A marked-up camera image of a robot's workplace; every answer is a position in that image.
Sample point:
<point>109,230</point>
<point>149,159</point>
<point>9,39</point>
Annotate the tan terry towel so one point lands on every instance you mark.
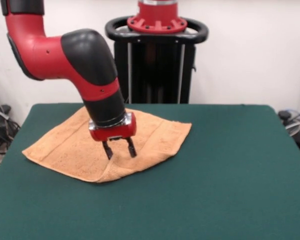
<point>70,152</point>

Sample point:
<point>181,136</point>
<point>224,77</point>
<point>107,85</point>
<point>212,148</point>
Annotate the dark green table cloth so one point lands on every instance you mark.
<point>202,180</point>

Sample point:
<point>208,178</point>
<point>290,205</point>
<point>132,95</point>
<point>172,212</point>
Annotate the red robot base flange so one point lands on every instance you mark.
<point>156,15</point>

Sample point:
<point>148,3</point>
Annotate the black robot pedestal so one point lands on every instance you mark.
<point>160,70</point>

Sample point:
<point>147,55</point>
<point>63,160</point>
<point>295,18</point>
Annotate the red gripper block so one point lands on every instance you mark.
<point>115,131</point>

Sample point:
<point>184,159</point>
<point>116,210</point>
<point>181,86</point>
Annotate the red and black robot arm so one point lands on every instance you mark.
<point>90,57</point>

